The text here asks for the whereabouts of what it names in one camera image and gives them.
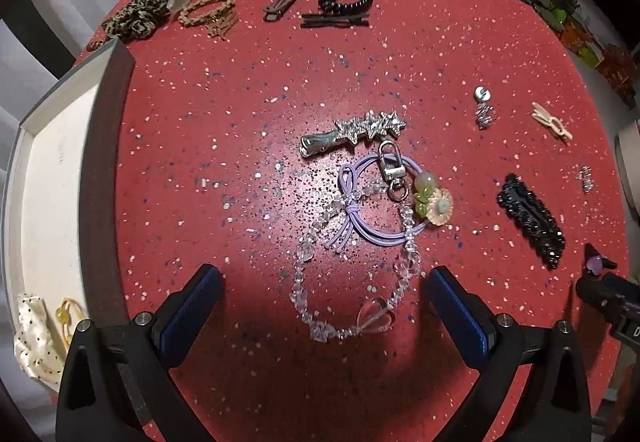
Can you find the brown wooden stool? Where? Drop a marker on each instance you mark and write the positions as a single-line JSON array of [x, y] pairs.
[[617, 72]]

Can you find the white cardboard box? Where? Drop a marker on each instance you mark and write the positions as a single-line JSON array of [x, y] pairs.
[[50, 182]]

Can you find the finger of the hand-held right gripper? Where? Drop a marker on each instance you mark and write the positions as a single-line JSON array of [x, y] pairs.
[[595, 289]]

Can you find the black bow hairpin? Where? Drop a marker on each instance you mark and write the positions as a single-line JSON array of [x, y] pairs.
[[330, 22]]

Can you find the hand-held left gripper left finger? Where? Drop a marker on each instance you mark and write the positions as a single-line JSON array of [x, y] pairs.
[[192, 307]]

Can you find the black and purple hair clip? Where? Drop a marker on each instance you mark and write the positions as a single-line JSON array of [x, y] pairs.
[[597, 263]]

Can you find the gold hairpin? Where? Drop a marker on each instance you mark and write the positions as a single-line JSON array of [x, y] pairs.
[[222, 26]]

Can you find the brown snap hair clip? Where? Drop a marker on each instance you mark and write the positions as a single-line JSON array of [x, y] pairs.
[[280, 6]]

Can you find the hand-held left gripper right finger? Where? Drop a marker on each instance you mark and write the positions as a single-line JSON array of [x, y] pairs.
[[457, 317]]

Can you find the white round container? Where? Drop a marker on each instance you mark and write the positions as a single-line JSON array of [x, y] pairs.
[[629, 162]]

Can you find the pink bow hair clip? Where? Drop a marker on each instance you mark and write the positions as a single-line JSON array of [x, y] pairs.
[[550, 122]]

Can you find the white polka dot scrunchie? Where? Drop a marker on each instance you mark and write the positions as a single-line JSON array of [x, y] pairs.
[[35, 342]]

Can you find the leopard print scrunchie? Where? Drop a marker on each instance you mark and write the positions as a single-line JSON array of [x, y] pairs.
[[142, 4]]

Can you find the black beaded snap clip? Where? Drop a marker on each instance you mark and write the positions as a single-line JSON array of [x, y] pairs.
[[532, 217]]

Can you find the silver star hair clip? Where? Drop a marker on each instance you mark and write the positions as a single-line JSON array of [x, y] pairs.
[[360, 129]]

